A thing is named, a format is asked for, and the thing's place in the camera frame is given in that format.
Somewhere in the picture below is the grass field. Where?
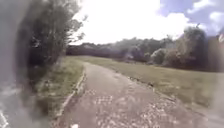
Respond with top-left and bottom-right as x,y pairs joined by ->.
68,55 -> 224,116

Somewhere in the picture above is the pale stone kerb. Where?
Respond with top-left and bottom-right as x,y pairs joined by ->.
54,71 -> 86,118

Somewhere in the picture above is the grass verge strip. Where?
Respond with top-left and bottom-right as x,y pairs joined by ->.
31,57 -> 85,118

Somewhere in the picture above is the grey paved path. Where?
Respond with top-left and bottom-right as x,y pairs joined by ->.
54,61 -> 214,128

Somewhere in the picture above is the distant wood of trees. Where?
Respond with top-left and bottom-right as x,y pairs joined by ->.
65,25 -> 224,73

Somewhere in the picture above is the tall leafy tree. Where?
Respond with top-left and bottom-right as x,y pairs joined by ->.
19,0 -> 88,69

